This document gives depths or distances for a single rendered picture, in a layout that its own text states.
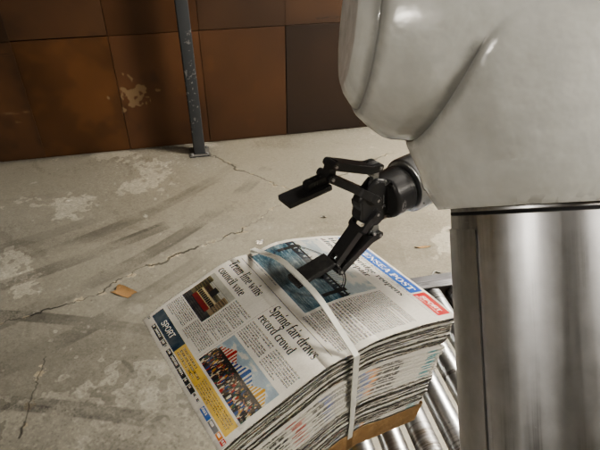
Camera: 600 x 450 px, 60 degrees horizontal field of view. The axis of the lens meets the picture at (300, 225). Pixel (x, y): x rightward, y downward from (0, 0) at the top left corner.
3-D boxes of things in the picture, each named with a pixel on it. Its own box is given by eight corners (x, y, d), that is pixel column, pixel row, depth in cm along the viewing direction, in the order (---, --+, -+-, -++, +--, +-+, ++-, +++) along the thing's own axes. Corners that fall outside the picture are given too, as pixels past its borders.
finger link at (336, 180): (378, 206, 79) (383, 198, 78) (331, 184, 71) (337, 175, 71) (361, 195, 81) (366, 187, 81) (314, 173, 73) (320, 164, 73)
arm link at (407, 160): (445, 210, 85) (419, 224, 82) (406, 187, 91) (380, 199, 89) (451, 161, 79) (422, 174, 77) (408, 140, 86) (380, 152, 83)
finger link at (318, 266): (323, 253, 82) (324, 256, 82) (287, 275, 79) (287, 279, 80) (335, 262, 80) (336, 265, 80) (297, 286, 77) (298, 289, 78)
